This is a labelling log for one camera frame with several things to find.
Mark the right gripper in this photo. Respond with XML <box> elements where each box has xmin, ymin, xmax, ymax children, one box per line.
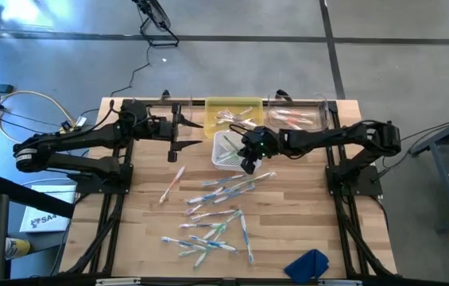
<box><xmin>238</xmin><ymin>126</ymin><xmax>269</xmax><ymax>175</ymax></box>

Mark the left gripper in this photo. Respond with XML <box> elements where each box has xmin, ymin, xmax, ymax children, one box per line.
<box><xmin>154</xmin><ymin>103</ymin><xmax>204</xmax><ymax>163</ymax></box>

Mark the purple toothbrush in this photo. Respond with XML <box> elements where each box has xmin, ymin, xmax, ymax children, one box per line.
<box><xmin>215</xmin><ymin>106</ymin><xmax>254</xmax><ymax>125</ymax></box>
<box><xmin>215</xmin><ymin>113</ymin><xmax>245</xmax><ymax>124</ymax></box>
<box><xmin>179</xmin><ymin>222</ymin><xmax>222</xmax><ymax>230</ymax></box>
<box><xmin>190</xmin><ymin>209</ymin><xmax>241</xmax><ymax>222</ymax></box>
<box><xmin>185</xmin><ymin>198</ymin><xmax>209</xmax><ymax>216</ymax></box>
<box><xmin>219</xmin><ymin>110</ymin><xmax>257</xmax><ymax>128</ymax></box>
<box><xmin>223</xmin><ymin>117</ymin><xmax>255</xmax><ymax>130</ymax></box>

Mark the white mesh basket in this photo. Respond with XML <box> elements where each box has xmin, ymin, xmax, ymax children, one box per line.
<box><xmin>211</xmin><ymin>130</ymin><xmax>263</xmax><ymax>172</ymax></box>

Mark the yellow plastic bin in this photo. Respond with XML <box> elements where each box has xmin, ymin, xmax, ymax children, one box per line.
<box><xmin>203</xmin><ymin>97</ymin><xmax>265</xmax><ymax>140</ymax></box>

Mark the blue toothbrush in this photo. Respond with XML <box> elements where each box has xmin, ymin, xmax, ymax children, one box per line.
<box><xmin>239</xmin><ymin>213</ymin><xmax>256</xmax><ymax>265</ymax></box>
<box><xmin>188</xmin><ymin>234</ymin><xmax>238</xmax><ymax>254</ymax></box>
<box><xmin>186</xmin><ymin>185</ymin><xmax>226</xmax><ymax>205</ymax></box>
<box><xmin>161</xmin><ymin>236</ymin><xmax>210</xmax><ymax>252</ymax></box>
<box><xmin>201</xmin><ymin>173</ymin><xmax>246</xmax><ymax>187</ymax></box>
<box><xmin>212</xmin><ymin>183</ymin><xmax>256</xmax><ymax>203</ymax></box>

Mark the clear plastic bin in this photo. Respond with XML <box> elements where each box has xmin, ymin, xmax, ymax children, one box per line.
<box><xmin>266</xmin><ymin>94</ymin><xmax>331</xmax><ymax>133</ymax></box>
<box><xmin>130</xmin><ymin>95</ymin><xmax>194</xmax><ymax>131</ymax></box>

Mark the blue cloth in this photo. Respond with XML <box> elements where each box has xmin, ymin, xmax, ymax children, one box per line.
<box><xmin>283</xmin><ymin>249</ymin><xmax>331</xmax><ymax>285</ymax></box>

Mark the white LED strip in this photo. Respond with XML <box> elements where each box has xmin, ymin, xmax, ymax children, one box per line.
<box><xmin>95</xmin><ymin>277</ymin><xmax>142</xmax><ymax>286</ymax></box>
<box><xmin>318</xmin><ymin>279</ymin><xmax>363</xmax><ymax>286</ymax></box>

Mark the white printed box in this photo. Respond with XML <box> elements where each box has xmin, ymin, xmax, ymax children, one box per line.
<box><xmin>18</xmin><ymin>184</ymin><xmax>78</xmax><ymax>234</ymax></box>

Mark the black side desk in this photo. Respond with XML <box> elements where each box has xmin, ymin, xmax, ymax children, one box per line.
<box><xmin>0</xmin><ymin>174</ymin><xmax>77</xmax><ymax>284</ymax></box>

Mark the yellow can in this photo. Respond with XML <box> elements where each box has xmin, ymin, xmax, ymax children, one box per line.
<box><xmin>4</xmin><ymin>237</ymin><xmax>32</xmax><ymax>261</ymax></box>

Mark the black power cable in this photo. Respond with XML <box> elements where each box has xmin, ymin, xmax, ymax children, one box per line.
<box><xmin>108</xmin><ymin>43</ymin><xmax>153</xmax><ymax>99</ymax></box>

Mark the yellow cable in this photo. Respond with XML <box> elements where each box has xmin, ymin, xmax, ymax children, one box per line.
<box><xmin>0</xmin><ymin>65</ymin><xmax>79</xmax><ymax>146</ymax></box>

